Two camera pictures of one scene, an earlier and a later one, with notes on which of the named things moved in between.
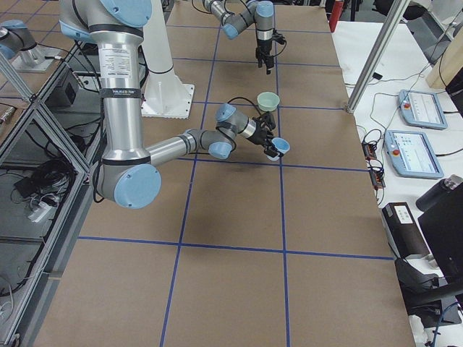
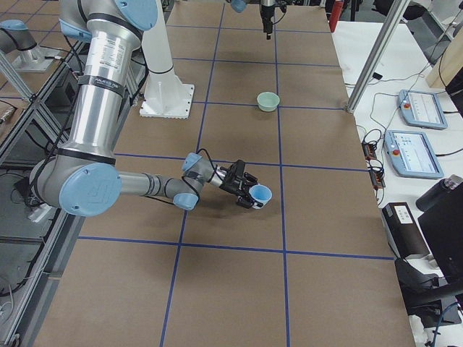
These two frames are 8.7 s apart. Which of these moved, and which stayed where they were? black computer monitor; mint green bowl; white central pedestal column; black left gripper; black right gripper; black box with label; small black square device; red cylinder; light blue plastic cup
Moved: black left gripper; black right gripper; light blue plastic cup
Stayed: small black square device; mint green bowl; black box with label; white central pedestal column; red cylinder; black computer monitor
